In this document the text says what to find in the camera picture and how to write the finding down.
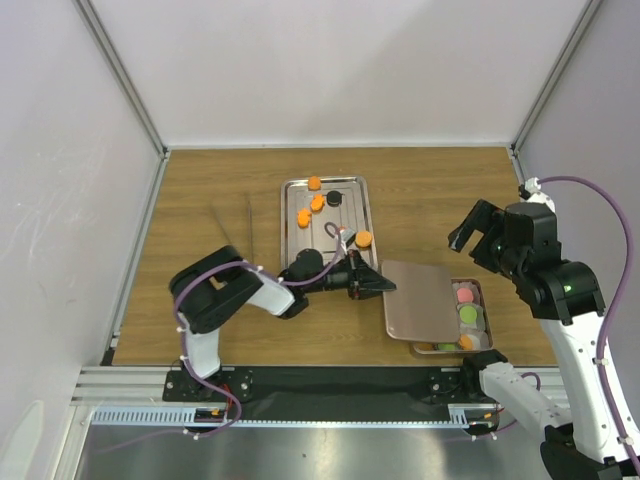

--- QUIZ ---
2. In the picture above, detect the white paper cup top right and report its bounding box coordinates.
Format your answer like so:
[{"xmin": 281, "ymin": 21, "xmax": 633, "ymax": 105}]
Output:
[{"xmin": 452, "ymin": 282, "xmax": 481, "ymax": 305}]

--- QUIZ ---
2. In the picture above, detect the white paper cup bottom right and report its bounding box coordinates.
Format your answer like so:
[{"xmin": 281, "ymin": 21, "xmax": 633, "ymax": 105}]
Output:
[{"xmin": 460, "ymin": 330, "xmax": 490, "ymax": 351}]

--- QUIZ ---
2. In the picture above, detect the white slotted cable duct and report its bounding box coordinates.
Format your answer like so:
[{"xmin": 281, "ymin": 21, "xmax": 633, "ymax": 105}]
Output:
[{"xmin": 91, "ymin": 405, "xmax": 497, "ymax": 429}]

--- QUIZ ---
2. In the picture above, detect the orange bear cookie upper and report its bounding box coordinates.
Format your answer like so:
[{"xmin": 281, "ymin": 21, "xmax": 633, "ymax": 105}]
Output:
[{"xmin": 310, "ymin": 194, "xmax": 325, "ymax": 212}]

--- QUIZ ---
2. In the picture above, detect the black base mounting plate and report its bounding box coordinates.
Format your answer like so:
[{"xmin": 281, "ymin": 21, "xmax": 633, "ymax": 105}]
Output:
[{"xmin": 163, "ymin": 365, "xmax": 501, "ymax": 416}]

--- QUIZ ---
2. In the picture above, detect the rose gold tin lid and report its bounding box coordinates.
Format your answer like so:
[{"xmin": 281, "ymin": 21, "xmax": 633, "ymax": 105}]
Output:
[{"xmin": 381, "ymin": 260, "xmax": 460, "ymax": 343}]

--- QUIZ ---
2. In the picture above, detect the pink sandwich cookie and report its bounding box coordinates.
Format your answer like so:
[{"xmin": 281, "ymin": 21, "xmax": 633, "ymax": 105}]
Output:
[{"xmin": 456, "ymin": 287, "xmax": 474, "ymax": 304}]

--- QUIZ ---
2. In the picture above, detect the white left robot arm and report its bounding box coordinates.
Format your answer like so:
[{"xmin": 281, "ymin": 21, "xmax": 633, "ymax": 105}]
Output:
[{"xmin": 168, "ymin": 245, "xmax": 396, "ymax": 400}]

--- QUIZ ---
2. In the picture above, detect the orange round cookie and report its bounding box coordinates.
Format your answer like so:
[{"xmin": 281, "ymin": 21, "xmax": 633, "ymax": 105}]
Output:
[
  {"xmin": 354, "ymin": 230, "xmax": 373, "ymax": 249},
  {"xmin": 459, "ymin": 334, "xmax": 475, "ymax": 350},
  {"xmin": 307, "ymin": 176, "xmax": 322, "ymax": 191}
]

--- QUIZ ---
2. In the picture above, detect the black sandwich cookie on tray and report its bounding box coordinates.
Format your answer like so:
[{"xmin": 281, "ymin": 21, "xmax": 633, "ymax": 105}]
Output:
[{"xmin": 326, "ymin": 190, "xmax": 343, "ymax": 207}]

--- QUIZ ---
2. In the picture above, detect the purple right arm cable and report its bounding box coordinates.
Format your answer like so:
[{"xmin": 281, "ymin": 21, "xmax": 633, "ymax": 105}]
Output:
[{"xmin": 537, "ymin": 175, "xmax": 640, "ymax": 471}]

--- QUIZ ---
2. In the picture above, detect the silver steel tray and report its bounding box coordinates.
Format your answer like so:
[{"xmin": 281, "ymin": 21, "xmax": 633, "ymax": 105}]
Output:
[{"xmin": 280, "ymin": 175, "xmax": 374, "ymax": 268}]

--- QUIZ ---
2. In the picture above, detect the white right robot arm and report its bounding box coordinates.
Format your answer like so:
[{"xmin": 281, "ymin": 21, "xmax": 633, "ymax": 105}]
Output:
[{"xmin": 448, "ymin": 177, "xmax": 639, "ymax": 479}]

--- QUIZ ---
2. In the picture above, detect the white paper cup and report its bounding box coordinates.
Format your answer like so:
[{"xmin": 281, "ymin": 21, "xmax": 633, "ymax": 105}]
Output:
[
  {"xmin": 457, "ymin": 303, "xmax": 486, "ymax": 331},
  {"xmin": 460, "ymin": 330, "xmax": 490, "ymax": 351},
  {"xmin": 452, "ymin": 282, "xmax": 481, "ymax": 305}
]

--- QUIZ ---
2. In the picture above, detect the orange round cookie top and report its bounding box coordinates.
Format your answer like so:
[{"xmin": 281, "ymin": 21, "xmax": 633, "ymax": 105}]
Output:
[{"xmin": 307, "ymin": 176, "xmax": 322, "ymax": 191}]

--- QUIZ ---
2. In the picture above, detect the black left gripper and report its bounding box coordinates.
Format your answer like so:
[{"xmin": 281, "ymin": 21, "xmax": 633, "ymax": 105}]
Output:
[{"xmin": 302, "ymin": 249, "xmax": 395, "ymax": 301}]

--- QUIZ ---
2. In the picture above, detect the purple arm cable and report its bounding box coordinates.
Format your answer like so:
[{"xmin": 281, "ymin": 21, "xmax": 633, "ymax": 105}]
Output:
[
  {"xmin": 172, "ymin": 222, "xmax": 354, "ymax": 436},
  {"xmin": 537, "ymin": 175, "xmax": 640, "ymax": 471}
]

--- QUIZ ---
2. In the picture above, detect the orange bear cookie lower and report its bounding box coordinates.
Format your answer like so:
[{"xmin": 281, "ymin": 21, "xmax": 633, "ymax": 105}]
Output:
[{"xmin": 296, "ymin": 208, "xmax": 312, "ymax": 229}]

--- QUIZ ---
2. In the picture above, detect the white paper cup middle right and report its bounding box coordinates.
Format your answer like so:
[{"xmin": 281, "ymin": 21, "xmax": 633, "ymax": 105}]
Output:
[{"xmin": 457, "ymin": 303, "xmax": 486, "ymax": 331}]

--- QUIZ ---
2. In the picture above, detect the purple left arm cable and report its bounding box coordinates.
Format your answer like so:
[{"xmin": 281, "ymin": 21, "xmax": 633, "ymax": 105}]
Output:
[{"xmin": 172, "ymin": 222, "xmax": 354, "ymax": 436}]

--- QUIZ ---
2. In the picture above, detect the aluminium frame rail front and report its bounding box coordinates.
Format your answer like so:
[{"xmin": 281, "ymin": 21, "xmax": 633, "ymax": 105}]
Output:
[{"xmin": 71, "ymin": 366, "xmax": 170, "ymax": 406}]

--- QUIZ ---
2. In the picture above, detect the orange bear cookie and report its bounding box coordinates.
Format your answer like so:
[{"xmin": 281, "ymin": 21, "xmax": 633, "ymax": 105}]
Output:
[
  {"xmin": 296, "ymin": 208, "xmax": 312, "ymax": 229},
  {"xmin": 310, "ymin": 194, "xmax": 325, "ymax": 212}
]

